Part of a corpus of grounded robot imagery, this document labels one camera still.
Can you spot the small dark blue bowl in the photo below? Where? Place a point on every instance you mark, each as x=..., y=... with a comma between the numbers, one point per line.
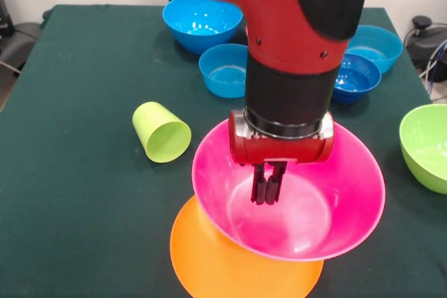
x=356, y=81

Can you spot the large light orange bowl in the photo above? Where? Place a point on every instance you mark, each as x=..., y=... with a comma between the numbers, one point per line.
x=209, y=263

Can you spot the light green bowl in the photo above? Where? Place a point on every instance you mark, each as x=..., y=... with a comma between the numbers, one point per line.
x=426, y=144

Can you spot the large pink bowl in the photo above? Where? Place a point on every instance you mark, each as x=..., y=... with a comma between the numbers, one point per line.
x=331, y=207

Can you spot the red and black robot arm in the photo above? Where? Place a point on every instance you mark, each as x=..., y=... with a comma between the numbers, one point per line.
x=279, y=15

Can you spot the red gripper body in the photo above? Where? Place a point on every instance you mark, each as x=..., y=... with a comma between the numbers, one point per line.
x=279, y=149

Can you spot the light green cup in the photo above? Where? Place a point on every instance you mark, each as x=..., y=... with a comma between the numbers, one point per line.
x=153, y=123

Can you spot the small light blue bowl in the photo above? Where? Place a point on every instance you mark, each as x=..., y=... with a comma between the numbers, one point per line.
x=384, y=46
x=223, y=74

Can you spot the medium blue bowl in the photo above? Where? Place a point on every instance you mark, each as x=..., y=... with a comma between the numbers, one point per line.
x=202, y=22

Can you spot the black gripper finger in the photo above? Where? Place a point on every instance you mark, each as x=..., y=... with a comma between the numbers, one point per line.
x=258, y=186
x=274, y=186

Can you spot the dark grey chair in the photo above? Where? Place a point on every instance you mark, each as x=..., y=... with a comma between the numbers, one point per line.
x=21, y=43

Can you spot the dark green tablecloth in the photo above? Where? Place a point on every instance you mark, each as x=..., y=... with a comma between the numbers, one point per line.
x=70, y=172

